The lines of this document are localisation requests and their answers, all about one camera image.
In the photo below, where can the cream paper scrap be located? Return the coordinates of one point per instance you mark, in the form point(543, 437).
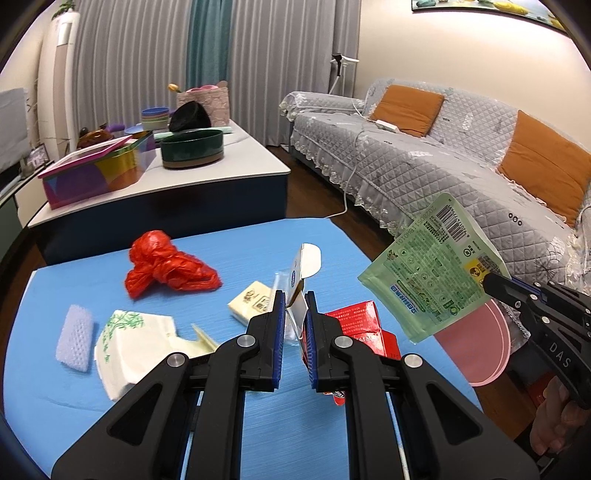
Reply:
point(201, 341)

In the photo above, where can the small photo frame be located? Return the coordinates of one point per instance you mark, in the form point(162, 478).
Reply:
point(38, 156)

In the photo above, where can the brown glossy teapot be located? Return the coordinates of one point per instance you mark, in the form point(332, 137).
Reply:
point(94, 137)

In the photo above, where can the blue plate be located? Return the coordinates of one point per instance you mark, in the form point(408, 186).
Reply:
point(136, 130)

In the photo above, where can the pink lace basket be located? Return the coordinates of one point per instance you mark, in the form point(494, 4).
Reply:
point(214, 104)

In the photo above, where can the black hat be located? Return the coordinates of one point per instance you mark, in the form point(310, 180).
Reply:
point(189, 117)

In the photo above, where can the teal curtain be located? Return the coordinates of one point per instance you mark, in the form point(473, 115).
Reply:
point(210, 41)

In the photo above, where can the television cabinet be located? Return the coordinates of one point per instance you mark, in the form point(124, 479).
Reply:
point(11, 207)

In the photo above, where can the person's right hand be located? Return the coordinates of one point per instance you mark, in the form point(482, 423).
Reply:
point(551, 424)

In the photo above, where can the green potted plant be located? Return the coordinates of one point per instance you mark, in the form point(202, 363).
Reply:
point(64, 9)

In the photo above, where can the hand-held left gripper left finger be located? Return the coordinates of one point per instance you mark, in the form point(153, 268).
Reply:
point(278, 341)

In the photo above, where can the television with grey cover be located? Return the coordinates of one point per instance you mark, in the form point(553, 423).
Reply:
point(13, 129)

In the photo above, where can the orange cushion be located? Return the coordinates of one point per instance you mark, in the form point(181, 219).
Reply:
point(549, 166)
point(406, 110)

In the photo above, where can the dark green round bowl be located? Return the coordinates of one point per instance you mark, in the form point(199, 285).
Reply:
point(194, 150)

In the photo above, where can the stack of colourful bowls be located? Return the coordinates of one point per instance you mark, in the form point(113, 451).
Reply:
point(154, 119)

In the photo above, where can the blue table mat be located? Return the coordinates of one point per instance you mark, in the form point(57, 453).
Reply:
point(92, 286)

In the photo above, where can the grey quilted sofa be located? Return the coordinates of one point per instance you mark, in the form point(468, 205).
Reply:
point(415, 175)

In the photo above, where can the white power strip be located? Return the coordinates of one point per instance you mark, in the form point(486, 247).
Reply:
point(387, 125)

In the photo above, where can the purple plastic item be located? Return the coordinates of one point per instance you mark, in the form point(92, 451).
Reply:
point(116, 126)

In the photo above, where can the pink plastic basin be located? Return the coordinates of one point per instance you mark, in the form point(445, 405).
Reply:
point(466, 350)

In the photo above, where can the green printed plastic packet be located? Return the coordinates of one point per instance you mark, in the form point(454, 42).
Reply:
point(429, 267)

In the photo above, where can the clear plastic wrapper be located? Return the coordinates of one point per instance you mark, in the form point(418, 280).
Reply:
point(291, 328)

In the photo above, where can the white coffee table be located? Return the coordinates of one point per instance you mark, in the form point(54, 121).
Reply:
point(240, 161)

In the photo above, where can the small white blue carton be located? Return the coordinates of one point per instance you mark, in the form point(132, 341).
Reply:
point(304, 261)

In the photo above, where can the colourful tin with pink lid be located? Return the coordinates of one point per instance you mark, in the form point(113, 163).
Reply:
point(92, 184)

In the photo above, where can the yellow artificial flower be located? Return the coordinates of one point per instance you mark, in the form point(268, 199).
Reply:
point(173, 87)

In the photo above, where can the red carton box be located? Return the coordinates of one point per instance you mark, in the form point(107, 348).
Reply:
point(360, 323)

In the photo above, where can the pale purple mesh sponge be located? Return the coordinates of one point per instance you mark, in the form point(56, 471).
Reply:
point(75, 339)

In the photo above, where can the small cream printed box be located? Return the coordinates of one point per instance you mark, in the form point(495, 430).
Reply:
point(251, 300)

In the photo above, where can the grey curtain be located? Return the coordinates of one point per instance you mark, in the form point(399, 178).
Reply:
point(134, 55)
point(286, 50)

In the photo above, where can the white tissue pack bamboo print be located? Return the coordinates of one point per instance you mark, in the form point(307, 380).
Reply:
point(124, 355)

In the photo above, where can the white floor stand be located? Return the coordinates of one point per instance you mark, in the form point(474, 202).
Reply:
point(340, 62)

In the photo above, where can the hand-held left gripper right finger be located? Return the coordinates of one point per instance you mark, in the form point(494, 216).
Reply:
point(309, 341)

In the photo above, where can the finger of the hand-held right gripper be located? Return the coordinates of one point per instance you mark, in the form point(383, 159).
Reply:
point(531, 287)
point(505, 290)

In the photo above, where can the white tower air conditioner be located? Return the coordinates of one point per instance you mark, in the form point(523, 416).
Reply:
point(60, 78)

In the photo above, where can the framed wall painting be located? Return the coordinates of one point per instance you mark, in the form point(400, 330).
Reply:
point(485, 9)

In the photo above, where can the red plastic bag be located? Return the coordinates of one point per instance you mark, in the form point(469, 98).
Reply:
point(157, 263)

